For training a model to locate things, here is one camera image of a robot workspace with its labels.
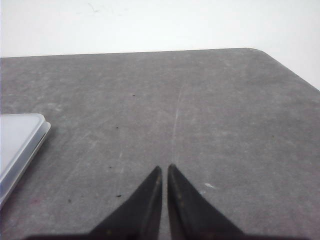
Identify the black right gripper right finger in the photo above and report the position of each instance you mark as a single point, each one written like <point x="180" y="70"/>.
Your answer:
<point x="191" y="216"/>

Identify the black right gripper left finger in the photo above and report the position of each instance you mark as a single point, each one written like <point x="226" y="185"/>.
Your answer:
<point x="139" y="217"/>

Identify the silver digital kitchen scale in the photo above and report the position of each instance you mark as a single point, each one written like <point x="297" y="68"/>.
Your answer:
<point x="21" y="136"/>

